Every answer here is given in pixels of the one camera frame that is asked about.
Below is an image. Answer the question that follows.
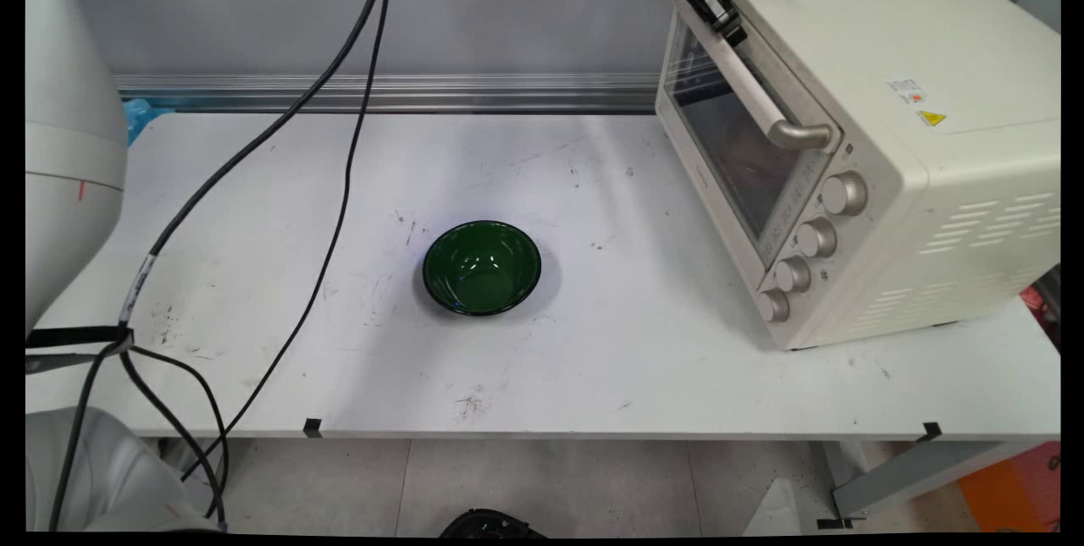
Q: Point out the glass oven door with handle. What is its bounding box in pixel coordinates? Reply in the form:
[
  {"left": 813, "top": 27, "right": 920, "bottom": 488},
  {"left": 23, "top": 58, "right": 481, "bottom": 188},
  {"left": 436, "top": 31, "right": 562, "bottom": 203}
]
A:
[{"left": 656, "top": 0, "right": 844, "bottom": 269}]

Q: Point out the silver oven knob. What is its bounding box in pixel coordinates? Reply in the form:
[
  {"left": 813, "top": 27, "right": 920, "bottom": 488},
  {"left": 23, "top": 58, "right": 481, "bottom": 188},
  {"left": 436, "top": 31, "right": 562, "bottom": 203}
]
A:
[
  {"left": 773, "top": 256, "right": 813, "bottom": 295},
  {"left": 794, "top": 218, "right": 839, "bottom": 260},
  {"left": 820, "top": 171, "right": 870, "bottom": 218},
  {"left": 756, "top": 288, "right": 791, "bottom": 325}
]

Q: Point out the cream toaster oven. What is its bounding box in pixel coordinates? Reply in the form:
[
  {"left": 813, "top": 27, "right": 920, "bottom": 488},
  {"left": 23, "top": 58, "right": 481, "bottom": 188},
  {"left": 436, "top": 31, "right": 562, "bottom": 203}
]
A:
[{"left": 655, "top": 0, "right": 1061, "bottom": 352}]

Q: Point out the green enamel bowl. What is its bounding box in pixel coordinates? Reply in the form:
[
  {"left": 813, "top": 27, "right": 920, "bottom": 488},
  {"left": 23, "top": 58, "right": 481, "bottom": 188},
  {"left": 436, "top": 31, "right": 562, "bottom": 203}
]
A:
[{"left": 422, "top": 220, "right": 543, "bottom": 317}]

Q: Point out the red object behind table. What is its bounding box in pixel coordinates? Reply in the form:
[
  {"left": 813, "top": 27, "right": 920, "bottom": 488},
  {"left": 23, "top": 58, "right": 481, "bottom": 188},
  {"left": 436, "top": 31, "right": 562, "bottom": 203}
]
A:
[{"left": 1019, "top": 284, "right": 1061, "bottom": 354}]

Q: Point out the grey table leg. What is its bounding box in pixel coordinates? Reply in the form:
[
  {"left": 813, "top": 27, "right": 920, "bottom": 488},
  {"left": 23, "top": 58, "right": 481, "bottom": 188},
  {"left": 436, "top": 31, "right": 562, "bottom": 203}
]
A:
[{"left": 817, "top": 440, "right": 1030, "bottom": 530}]

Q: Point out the orange box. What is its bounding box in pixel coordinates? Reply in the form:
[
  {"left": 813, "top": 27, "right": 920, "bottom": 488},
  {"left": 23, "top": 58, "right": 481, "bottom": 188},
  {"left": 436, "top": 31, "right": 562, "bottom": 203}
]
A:
[{"left": 957, "top": 442, "right": 1061, "bottom": 533}]

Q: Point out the black round floor object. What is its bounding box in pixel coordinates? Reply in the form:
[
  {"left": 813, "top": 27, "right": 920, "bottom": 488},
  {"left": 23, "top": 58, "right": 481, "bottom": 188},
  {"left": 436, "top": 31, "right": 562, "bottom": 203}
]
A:
[{"left": 439, "top": 509, "right": 547, "bottom": 539}]

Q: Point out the blue plastic piece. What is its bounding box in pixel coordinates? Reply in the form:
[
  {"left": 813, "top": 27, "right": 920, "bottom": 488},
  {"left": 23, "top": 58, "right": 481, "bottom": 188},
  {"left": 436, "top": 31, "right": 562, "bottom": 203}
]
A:
[{"left": 124, "top": 97, "right": 174, "bottom": 147}]

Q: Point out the aluminium profile rail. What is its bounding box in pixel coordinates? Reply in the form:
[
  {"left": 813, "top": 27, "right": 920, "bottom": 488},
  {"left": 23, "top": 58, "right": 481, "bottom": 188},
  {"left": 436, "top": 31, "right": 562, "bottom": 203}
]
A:
[{"left": 114, "top": 74, "right": 661, "bottom": 115}]

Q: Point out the thin black cable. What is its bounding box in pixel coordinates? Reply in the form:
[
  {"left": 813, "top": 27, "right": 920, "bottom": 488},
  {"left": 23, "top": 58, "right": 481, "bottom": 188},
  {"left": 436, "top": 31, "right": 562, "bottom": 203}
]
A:
[{"left": 180, "top": 0, "right": 395, "bottom": 483}]

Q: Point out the thick black cable with tag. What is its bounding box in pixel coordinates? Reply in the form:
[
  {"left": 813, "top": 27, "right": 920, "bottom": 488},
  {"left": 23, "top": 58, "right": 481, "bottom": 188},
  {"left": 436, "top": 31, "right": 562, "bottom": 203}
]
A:
[{"left": 117, "top": 0, "right": 401, "bottom": 532}]

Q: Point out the black cable strap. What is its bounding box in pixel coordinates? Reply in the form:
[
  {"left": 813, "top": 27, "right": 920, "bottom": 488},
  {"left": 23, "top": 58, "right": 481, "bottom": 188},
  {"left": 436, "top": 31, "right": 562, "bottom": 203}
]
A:
[{"left": 25, "top": 324, "right": 135, "bottom": 354}]

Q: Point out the dark grey cable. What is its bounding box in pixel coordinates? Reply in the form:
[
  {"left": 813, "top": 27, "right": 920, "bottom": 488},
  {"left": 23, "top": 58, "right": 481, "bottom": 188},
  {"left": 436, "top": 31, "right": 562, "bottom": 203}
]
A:
[{"left": 47, "top": 341, "right": 119, "bottom": 532}]

